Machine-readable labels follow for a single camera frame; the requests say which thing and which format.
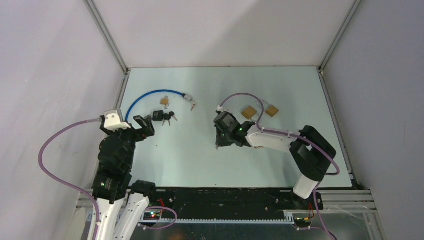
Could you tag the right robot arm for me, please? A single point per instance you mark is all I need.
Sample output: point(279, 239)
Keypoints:
point(312, 153)

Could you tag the black padlock with keys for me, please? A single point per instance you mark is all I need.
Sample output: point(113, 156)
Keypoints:
point(164, 117)

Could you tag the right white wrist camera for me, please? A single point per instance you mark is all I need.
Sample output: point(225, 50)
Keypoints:
point(219, 109)

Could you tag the large brass padlock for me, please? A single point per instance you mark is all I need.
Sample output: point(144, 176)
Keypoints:
point(249, 112)

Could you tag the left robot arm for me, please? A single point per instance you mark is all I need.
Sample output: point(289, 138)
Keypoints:
point(119, 204)

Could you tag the small brass padlock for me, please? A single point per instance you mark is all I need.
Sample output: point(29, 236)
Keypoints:
point(165, 102)

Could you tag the blue cable lock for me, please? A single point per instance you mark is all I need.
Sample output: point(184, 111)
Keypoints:
point(185, 96)

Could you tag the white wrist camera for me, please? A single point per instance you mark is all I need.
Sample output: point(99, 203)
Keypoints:
point(219, 109)
point(113, 120)

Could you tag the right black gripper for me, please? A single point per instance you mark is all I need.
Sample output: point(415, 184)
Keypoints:
point(220, 142)

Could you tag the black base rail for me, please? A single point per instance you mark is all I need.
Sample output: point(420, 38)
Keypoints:
point(236, 204)

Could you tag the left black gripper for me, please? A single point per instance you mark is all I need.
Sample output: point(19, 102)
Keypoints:
point(147, 128)

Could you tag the keys on cable lock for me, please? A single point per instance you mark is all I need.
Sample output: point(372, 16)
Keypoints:
point(193, 105)

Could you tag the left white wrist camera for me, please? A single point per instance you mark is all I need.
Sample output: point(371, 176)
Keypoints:
point(113, 120)

